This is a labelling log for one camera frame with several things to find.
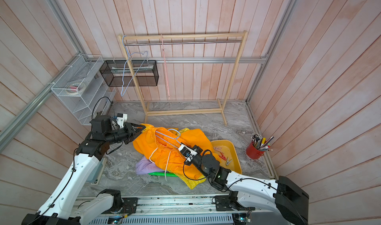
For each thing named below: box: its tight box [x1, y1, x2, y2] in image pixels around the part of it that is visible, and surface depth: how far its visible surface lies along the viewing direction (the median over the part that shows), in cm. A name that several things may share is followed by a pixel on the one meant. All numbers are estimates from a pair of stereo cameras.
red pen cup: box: [246, 132, 274, 160], surface depth 84 cm
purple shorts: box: [135, 155, 166, 175], surface depth 77 cm
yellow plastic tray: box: [210, 139, 243, 175], surface depth 92 cm
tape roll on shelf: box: [65, 82, 83, 96], surface depth 75 cm
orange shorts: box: [133, 123, 219, 180], surface depth 78 cm
